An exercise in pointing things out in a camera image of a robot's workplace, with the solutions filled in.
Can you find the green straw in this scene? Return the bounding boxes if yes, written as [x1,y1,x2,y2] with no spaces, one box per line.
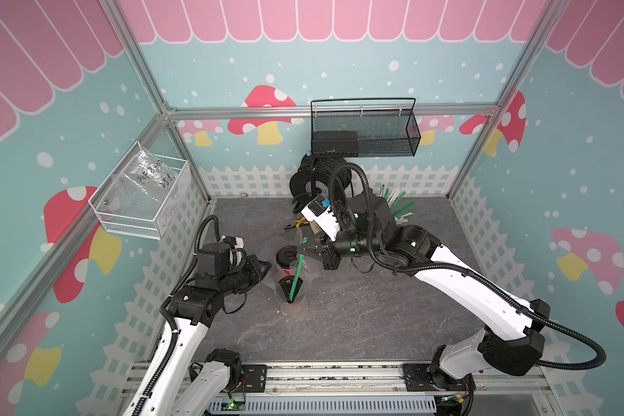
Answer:
[289,254,304,303]

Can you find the clear plastic carrier bag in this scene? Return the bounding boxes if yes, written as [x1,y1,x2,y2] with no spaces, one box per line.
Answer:
[259,231,322,322]

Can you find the red milk tea cup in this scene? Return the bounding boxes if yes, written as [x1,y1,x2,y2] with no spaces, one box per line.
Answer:
[276,244,297,276]
[276,276,309,321]

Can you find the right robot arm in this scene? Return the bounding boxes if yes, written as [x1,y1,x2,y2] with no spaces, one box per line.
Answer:
[298,201,607,390]

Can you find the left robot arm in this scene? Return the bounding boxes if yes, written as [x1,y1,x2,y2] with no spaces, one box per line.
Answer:
[124,237,271,415]

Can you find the bundle of green white straws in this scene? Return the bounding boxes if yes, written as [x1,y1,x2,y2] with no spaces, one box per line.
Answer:
[379,185,415,224]

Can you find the black box in basket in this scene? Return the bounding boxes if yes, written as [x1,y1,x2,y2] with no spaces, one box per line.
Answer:
[311,131,359,157]

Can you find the clear bag in white basket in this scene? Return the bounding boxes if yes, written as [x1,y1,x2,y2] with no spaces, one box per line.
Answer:
[112,149,178,206]

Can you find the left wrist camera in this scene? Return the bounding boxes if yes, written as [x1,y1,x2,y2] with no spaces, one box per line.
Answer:
[195,236,244,278]

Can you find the yellow handled pliers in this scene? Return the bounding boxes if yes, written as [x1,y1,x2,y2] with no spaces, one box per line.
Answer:
[284,217,310,230]

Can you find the black cable reel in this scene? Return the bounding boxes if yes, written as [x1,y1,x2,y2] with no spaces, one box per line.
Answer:
[289,155,354,214]

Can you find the black wire mesh basket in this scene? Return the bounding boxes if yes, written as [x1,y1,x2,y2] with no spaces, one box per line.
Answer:
[310,97,421,158]

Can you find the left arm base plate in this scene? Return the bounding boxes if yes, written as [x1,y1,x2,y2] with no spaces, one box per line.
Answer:
[230,364,268,393]

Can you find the white wire basket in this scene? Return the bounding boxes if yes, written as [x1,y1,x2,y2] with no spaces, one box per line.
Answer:
[88,142,192,240]

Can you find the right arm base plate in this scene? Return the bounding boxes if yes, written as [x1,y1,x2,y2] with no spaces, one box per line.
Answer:
[402,363,475,393]

